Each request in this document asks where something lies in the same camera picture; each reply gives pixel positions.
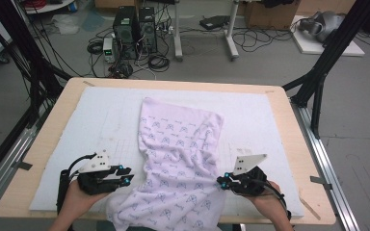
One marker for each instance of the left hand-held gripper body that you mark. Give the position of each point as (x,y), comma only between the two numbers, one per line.
(94,183)

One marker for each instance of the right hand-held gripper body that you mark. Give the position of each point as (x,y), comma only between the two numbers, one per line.
(250,183)

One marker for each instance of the lilac patterned towel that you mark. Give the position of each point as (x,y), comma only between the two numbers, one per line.
(176,160)

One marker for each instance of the person's left hand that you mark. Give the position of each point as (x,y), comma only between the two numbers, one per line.
(77,202)

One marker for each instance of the person's right hand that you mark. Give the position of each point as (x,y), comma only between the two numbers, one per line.
(271,202)

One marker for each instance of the white foam mat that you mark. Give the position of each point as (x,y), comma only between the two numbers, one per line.
(109,112)

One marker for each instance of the thin wooden stick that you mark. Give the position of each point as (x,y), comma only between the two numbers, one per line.
(311,209)

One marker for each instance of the brown tape strip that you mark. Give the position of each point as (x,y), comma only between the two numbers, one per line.
(269,92)
(88,83)

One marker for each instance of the white power supply unit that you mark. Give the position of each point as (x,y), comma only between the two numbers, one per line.
(109,49)

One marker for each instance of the black computer tower green label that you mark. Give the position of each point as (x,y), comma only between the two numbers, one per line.
(124,32)

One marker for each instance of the white table leg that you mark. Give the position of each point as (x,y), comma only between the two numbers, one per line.
(177,32)
(232,35)

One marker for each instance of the black computer tower with fan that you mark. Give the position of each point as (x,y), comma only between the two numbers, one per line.
(147,30)

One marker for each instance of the white platform board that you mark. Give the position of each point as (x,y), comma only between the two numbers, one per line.
(311,48)

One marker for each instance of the flat black device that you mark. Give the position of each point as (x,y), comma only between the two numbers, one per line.
(214,21)

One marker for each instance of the clear plastic bag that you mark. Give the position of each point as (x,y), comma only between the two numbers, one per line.
(66,24)

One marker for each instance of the cardboard box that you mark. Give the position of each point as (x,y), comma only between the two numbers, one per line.
(269,16)

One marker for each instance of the grey rounded device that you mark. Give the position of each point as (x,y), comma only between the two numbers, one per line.
(326,24)

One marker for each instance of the white round table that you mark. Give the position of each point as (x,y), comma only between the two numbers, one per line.
(49,7)

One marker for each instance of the grey metal bracket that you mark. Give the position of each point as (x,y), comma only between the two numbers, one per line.
(321,181)
(24,166)

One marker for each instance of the aluminium rail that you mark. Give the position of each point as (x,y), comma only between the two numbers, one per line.
(9,157)
(327,166)

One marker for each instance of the black metal frame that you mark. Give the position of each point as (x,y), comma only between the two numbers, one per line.
(330,51)
(19,41)

